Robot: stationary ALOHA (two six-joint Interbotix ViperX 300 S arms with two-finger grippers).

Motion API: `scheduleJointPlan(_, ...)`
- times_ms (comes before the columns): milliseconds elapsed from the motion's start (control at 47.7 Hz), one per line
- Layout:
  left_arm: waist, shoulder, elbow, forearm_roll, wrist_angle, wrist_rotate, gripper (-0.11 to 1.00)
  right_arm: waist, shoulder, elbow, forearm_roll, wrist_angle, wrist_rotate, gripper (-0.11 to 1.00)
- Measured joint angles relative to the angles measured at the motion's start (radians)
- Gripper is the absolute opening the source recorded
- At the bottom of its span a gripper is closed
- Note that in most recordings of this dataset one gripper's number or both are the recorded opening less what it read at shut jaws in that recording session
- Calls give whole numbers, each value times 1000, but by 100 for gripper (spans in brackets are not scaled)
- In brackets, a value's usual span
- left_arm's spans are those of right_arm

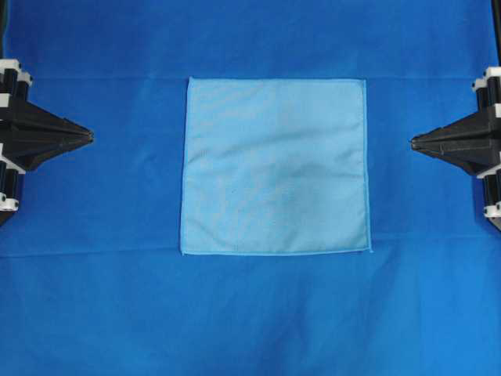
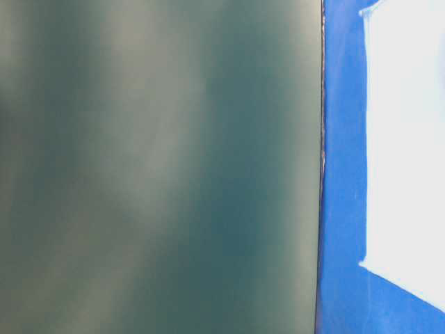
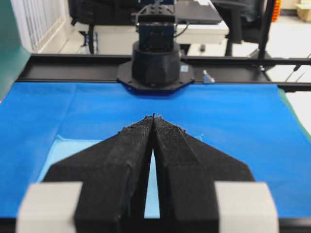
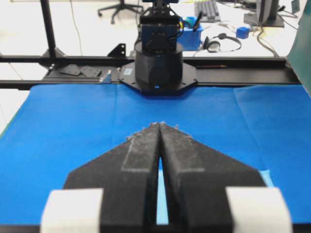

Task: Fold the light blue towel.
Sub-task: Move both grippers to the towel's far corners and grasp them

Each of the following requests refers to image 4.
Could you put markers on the black mounting plates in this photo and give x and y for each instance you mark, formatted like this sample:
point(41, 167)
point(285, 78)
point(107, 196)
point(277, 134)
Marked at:
point(87, 71)

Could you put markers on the black keyboard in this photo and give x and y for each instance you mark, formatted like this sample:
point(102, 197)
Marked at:
point(209, 10)

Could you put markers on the blue plastic bin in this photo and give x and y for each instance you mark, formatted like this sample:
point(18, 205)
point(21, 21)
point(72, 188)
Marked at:
point(190, 40)

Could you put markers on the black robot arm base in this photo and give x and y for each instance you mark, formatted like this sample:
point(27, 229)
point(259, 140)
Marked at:
point(158, 68)

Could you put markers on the black headphones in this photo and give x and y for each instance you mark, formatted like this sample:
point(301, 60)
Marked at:
point(221, 43)

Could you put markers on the dark green curtain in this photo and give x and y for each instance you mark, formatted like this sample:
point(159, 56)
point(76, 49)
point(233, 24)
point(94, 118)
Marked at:
point(300, 54)

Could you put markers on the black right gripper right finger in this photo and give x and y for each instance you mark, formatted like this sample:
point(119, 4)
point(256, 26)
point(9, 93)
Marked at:
point(211, 192)

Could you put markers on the black vertical frame post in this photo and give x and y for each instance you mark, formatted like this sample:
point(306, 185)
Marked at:
point(53, 51)

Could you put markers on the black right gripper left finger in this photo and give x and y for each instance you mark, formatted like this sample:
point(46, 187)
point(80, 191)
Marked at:
point(114, 193)

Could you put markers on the black monitor stand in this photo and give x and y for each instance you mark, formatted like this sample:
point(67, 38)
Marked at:
point(265, 15)

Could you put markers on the black office chair base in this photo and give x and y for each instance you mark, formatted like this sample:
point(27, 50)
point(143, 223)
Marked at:
point(136, 8)

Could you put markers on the black aluminium frame rail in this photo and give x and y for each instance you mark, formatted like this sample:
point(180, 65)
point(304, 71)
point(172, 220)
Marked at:
point(211, 71)

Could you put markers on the dark blue table cloth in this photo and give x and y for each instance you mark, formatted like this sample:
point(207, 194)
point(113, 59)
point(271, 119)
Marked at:
point(60, 127)

